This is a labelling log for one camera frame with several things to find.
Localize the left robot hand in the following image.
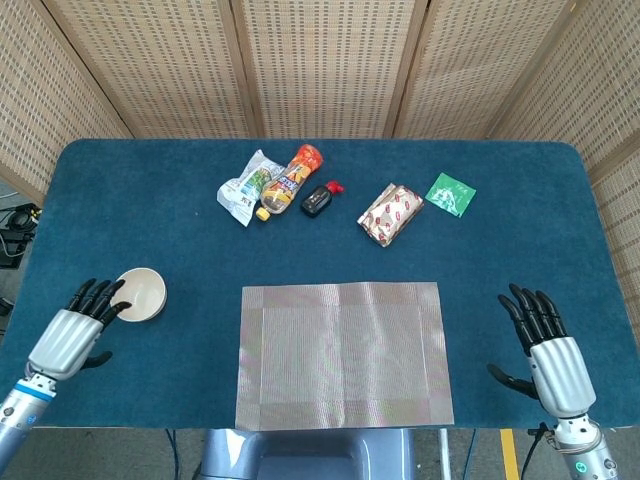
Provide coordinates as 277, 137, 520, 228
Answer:
27, 278, 133, 381

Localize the white table leg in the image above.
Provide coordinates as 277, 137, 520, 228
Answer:
437, 428, 453, 480

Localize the gold red-print snack packet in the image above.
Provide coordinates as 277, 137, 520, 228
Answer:
356, 182, 425, 248

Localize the blue-grey robot torso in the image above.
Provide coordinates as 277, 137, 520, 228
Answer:
194, 428, 416, 480

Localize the woven folding screen panel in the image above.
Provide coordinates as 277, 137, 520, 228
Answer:
383, 0, 589, 141
229, 0, 431, 140
487, 0, 640, 321
42, 0, 264, 140
0, 0, 134, 206

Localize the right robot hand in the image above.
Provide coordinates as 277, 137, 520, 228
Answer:
486, 283, 598, 419

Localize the green sachet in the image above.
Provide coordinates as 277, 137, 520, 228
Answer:
425, 172, 477, 218

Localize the grey woven placemat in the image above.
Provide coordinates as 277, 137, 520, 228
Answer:
234, 281, 455, 431

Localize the black floor equipment with cables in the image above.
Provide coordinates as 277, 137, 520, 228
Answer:
0, 202, 44, 269

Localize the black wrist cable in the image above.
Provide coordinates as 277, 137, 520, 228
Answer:
522, 422, 551, 480

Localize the blue cable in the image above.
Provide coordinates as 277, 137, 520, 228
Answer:
164, 428, 180, 480
462, 428, 479, 480

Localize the black sauce bottle red cap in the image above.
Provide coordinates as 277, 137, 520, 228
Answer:
300, 180, 345, 220

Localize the crumpled white snack wrapper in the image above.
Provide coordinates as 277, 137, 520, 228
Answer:
216, 148, 286, 228

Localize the white round bowl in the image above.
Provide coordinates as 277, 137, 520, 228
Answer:
109, 267, 168, 324

